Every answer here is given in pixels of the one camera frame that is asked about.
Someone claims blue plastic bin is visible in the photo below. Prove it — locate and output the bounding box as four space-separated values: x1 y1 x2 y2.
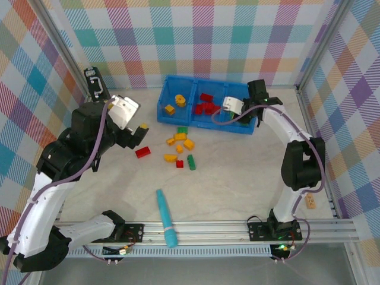
156 74 197 125

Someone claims black connector panel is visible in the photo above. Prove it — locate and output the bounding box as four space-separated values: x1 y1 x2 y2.
83 66 112 103

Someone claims teal marker pen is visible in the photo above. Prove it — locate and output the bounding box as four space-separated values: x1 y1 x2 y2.
156 189 178 249

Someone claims small wooden block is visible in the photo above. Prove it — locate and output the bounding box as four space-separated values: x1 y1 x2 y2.
304 192 318 210

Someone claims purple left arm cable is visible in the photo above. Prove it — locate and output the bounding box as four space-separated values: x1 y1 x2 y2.
2 97 119 285

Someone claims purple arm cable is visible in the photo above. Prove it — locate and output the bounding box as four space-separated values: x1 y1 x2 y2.
2 97 119 285
211 103 327 264

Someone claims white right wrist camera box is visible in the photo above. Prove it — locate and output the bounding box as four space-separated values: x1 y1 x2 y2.
222 96 246 115

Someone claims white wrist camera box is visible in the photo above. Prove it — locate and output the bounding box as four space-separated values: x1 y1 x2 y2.
222 96 246 115
107 94 141 131

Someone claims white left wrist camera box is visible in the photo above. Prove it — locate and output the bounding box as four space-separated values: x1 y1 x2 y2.
107 94 141 131

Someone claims aluminium frame post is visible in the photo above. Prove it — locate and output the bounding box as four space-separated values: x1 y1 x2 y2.
29 0 93 102
295 0 356 90

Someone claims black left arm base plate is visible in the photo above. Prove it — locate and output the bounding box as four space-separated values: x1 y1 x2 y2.
112 223 145 243

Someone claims aluminium side rail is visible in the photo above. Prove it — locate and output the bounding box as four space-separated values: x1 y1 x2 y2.
295 84 342 219

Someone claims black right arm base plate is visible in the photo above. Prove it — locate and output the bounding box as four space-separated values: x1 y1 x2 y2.
247 221 303 242

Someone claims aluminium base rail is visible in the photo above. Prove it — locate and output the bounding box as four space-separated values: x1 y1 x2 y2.
56 219 362 245

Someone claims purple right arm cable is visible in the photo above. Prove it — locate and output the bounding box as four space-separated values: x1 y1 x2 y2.
211 103 327 264

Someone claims slotted grey cable duct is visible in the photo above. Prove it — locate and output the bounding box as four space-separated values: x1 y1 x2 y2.
66 245 274 258

